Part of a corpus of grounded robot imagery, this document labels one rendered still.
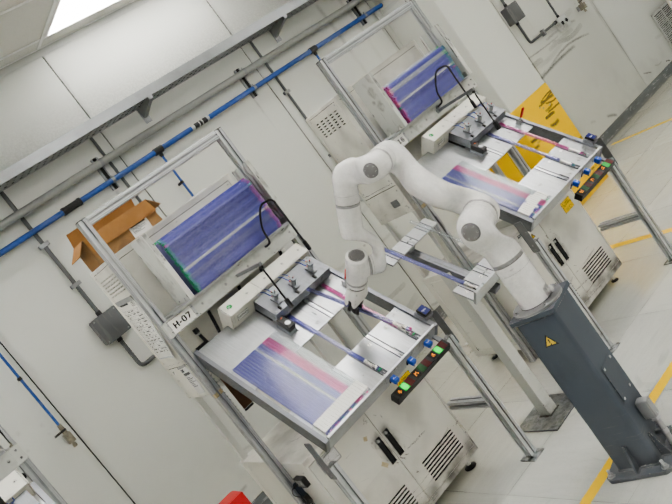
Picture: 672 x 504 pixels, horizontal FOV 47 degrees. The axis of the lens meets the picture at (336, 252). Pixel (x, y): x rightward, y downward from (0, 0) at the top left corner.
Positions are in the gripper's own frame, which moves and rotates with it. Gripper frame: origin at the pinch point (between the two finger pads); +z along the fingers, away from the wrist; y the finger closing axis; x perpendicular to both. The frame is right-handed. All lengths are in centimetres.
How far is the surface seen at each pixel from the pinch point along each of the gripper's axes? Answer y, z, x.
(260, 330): 22.8, 13.9, -33.1
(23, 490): 127, 3, -52
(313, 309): 2.0, 13.3, -21.0
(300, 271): -9.1, 8.9, -35.9
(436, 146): -118, 13, -31
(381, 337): 0.2, 10.2, 11.9
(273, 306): 13.2, 8.1, -33.2
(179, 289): 35, -5, -63
